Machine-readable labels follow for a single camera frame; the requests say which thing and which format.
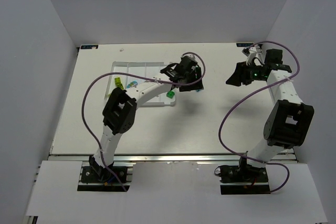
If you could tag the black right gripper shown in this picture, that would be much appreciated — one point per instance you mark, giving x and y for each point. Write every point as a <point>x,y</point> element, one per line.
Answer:
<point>242,72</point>

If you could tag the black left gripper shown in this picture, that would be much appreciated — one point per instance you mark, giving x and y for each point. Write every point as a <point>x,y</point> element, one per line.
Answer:
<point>192,82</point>

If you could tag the teal oval flower lego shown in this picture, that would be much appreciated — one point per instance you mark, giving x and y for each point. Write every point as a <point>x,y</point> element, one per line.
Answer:
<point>132,84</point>

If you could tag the lime green lego brick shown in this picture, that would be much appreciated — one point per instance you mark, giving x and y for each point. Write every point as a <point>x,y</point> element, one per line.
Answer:
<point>118,83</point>

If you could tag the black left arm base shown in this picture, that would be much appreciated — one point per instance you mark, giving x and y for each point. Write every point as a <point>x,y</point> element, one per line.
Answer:
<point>96,178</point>

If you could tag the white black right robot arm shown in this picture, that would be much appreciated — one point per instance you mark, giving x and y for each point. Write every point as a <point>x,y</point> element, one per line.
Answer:
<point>289,120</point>

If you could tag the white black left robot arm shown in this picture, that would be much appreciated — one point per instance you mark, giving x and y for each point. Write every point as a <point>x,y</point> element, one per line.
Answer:
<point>122,104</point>

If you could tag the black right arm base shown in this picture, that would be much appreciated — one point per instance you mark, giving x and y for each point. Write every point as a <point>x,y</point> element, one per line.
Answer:
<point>242,179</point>

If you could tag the black corner label right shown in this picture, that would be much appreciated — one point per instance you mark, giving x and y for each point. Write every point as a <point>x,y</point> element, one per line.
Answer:
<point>243,44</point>

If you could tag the black corner label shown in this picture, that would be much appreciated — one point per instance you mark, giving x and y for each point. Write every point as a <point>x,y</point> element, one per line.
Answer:
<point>243,44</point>
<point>88,47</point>

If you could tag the black corner label left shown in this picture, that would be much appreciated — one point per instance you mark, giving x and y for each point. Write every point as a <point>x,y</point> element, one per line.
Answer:
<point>88,47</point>

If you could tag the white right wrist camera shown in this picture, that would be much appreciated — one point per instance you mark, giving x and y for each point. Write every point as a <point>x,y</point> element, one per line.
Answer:
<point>250,54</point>

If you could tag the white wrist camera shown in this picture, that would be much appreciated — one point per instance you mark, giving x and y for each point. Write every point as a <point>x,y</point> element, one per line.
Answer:
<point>191,56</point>
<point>250,54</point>

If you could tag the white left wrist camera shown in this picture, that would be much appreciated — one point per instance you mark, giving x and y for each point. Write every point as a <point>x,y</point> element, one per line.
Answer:
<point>191,56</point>

